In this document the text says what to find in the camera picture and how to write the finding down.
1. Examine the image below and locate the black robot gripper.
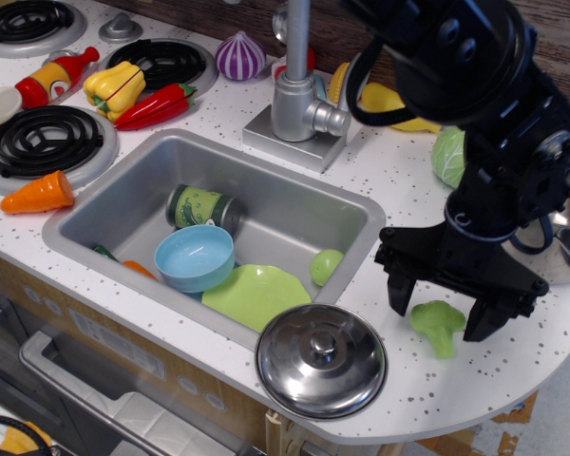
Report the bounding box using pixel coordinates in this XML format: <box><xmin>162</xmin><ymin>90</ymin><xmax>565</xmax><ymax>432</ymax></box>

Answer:
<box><xmin>375</xmin><ymin>209</ymin><xmax>549</xmax><ymax>342</ymax></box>

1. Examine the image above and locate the green toy broccoli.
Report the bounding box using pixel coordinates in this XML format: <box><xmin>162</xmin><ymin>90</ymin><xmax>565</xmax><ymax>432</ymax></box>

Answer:
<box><xmin>410</xmin><ymin>300</ymin><xmax>466</xmax><ymax>359</ymax></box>

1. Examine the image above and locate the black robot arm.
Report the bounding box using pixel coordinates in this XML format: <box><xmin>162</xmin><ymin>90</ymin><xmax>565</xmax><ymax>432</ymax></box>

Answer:
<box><xmin>345</xmin><ymin>1</ymin><xmax>570</xmax><ymax>342</ymax></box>

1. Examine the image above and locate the stainless steel pot lid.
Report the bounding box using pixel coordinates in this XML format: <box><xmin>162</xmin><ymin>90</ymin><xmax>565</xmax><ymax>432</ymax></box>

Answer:
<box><xmin>255</xmin><ymin>304</ymin><xmax>388</xmax><ymax>421</ymax></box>

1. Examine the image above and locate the green toy ball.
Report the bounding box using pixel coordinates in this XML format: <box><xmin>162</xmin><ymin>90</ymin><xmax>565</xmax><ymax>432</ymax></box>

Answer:
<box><xmin>310</xmin><ymin>249</ymin><xmax>344</xmax><ymax>286</ymax></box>

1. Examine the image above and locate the green toy cabbage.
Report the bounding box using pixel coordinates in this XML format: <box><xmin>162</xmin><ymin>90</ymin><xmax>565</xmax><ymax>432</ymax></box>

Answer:
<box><xmin>430</xmin><ymin>127</ymin><xmax>466</xmax><ymax>189</ymax></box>

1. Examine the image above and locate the light green plastic plate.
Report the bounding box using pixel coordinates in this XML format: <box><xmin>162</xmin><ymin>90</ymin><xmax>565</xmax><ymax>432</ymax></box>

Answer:
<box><xmin>201</xmin><ymin>264</ymin><xmax>312</xmax><ymax>333</ymax></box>

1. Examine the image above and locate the silver toy faucet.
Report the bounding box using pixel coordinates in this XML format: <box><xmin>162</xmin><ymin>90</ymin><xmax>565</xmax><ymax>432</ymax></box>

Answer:
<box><xmin>242</xmin><ymin>1</ymin><xmax>352</xmax><ymax>173</ymax></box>

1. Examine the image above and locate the yellow toy squash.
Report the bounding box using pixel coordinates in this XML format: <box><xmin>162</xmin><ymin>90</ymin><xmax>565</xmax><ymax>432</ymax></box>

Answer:
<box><xmin>360</xmin><ymin>82</ymin><xmax>442</xmax><ymax>133</ymax></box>

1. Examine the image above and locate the grey toy sink basin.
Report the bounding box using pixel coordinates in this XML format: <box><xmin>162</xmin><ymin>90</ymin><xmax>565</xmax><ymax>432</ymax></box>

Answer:
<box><xmin>42</xmin><ymin>129</ymin><xmax>386</xmax><ymax>348</ymax></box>

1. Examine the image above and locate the yellow toy corn cob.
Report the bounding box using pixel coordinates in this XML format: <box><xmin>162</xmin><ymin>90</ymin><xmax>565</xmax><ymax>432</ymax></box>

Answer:
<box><xmin>328</xmin><ymin>62</ymin><xmax>350</xmax><ymax>104</ymax></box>

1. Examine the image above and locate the light blue plastic bowl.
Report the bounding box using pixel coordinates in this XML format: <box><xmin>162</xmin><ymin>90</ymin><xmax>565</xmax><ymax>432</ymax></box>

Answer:
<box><xmin>154</xmin><ymin>225</ymin><xmax>235</xmax><ymax>293</ymax></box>

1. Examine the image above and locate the green label toy can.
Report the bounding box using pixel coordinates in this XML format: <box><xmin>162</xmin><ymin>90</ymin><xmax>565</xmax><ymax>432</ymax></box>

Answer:
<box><xmin>165</xmin><ymin>184</ymin><xmax>240</xmax><ymax>235</ymax></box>

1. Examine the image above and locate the red toy item behind faucet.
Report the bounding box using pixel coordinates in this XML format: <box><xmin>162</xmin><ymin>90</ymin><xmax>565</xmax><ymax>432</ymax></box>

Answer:
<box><xmin>271</xmin><ymin>47</ymin><xmax>315</xmax><ymax>81</ymax></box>

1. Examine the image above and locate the orange toy carrot in sink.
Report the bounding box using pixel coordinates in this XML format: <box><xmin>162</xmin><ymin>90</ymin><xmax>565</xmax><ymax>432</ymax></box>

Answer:
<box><xmin>122</xmin><ymin>260</ymin><xmax>157</xmax><ymax>280</ymax></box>

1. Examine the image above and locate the purple striped toy onion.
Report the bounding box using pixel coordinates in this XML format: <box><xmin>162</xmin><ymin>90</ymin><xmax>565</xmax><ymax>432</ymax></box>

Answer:
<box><xmin>215</xmin><ymin>31</ymin><xmax>267</xmax><ymax>81</ymax></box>

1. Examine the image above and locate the red toy chili pepper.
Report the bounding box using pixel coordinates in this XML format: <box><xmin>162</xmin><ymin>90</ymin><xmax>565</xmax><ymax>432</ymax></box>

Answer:
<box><xmin>114</xmin><ymin>84</ymin><xmax>198</xmax><ymax>131</ymax></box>

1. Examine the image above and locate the dark green toy in sink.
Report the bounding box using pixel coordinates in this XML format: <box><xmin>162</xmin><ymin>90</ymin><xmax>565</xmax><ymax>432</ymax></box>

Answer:
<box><xmin>93</xmin><ymin>244</ymin><xmax>118</xmax><ymax>261</ymax></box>

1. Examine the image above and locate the back right black burner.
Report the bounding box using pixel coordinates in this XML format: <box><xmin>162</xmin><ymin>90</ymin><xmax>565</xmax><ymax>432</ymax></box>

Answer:
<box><xmin>99</xmin><ymin>39</ymin><xmax>219</xmax><ymax>95</ymax></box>

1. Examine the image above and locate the black burner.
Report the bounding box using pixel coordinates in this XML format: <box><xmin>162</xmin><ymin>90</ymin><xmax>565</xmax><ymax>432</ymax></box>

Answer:
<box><xmin>0</xmin><ymin>105</ymin><xmax>119</xmax><ymax>196</ymax></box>
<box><xmin>99</xmin><ymin>39</ymin><xmax>219</xmax><ymax>95</ymax></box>
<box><xmin>0</xmin><ymin>1</ymin><xmax>86</xmax><ymax>59</ymax></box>

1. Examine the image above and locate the yellow toy bell pepper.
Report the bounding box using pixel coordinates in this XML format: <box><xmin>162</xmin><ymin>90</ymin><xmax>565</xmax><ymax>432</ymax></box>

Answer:
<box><xmin>84</xmin><ymin>61</ymin><xmax>146</xmax><ymax>123</ymax></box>

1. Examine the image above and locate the front left black burner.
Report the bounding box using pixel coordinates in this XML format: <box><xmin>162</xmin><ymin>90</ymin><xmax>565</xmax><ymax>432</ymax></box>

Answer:
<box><xmin>0</xmin><ymin>105</ymin><xmax>119</xmax><ymax>196</ymax></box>

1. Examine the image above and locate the orange toy carrot piece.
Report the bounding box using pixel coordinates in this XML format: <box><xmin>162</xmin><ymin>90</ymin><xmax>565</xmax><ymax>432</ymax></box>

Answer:
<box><xmin>0</xmin><ymin>170</ymin><xmax>75</xmax><ymax>215</ymax></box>

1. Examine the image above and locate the grey stove knob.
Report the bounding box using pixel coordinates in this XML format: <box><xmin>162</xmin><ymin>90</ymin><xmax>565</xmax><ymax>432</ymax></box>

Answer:
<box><xmin>99</xmin><ymin>12</ymin><xmax>143</xmax><ymax>44</ymax></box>

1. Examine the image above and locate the red toy ketchup bottle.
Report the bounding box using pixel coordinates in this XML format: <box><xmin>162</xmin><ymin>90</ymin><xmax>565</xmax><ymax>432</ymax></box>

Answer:
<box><xmin>15</xmin><ymin>47</ymin><xmax>100</xmax><ymax>109</ymax></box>

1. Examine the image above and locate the yellow object bottom left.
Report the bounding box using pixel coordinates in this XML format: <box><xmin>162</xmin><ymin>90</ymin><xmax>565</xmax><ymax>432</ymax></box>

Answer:
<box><xmin>0</xmin><ymin>422</ymin><xmax>52</xmax><ymax>455</ymax></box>

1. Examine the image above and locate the back left black burner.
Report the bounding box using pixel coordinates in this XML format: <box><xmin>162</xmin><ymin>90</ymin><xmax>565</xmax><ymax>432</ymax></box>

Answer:
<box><xmin>0</xmin><ymin>1</ymin><xmax>86</xmax><ymax>59</ymax></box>

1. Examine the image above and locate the silver oven door handle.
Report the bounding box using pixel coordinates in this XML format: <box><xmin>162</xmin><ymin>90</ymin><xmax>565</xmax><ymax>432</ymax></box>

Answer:
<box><xmin>19</xmin><ymin>331</ymin><xmax>248</xmax><ymax>456</ymax></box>

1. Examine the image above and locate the black cable bottom left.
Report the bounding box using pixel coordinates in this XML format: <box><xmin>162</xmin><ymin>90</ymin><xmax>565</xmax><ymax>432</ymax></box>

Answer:
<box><xmin>0</xmin><ymin>413</ymin><xmax>53</xmax><ymax>456</ymax></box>

